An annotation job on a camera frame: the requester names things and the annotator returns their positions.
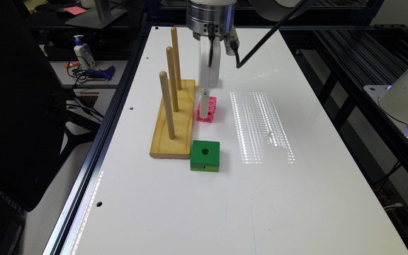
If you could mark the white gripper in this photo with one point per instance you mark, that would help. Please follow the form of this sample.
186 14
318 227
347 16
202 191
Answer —
209 65

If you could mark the pink cube block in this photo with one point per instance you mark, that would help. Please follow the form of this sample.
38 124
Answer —
211 111

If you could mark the near wooden peg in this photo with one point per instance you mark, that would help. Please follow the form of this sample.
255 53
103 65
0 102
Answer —
167 104

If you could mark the wooden peg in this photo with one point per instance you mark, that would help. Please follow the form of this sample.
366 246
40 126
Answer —
167 104
175 45
172 78

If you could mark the green block with hole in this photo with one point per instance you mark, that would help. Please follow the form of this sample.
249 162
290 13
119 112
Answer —
205 156

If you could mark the wooden peg base board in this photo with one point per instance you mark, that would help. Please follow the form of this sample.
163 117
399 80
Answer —
162 147

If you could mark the middle wooden peg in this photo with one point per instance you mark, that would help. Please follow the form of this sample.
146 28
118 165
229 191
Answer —
172 78

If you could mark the far wooden peg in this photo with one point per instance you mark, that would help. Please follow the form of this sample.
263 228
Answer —
175 45

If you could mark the blue glue gun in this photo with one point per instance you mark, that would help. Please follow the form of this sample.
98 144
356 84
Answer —
107 74

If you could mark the white lotion pump bottle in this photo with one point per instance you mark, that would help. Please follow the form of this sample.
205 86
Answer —
83 53

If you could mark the grey monitor stand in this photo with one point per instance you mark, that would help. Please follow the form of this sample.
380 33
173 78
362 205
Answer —
99 14

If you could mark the pink sticky note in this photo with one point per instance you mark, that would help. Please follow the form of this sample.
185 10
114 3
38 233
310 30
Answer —
75 10

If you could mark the black office chair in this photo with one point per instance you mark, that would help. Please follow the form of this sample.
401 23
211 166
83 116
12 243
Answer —
34 141

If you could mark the black aluminium frame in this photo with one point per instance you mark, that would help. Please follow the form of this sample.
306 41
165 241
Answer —
357 56

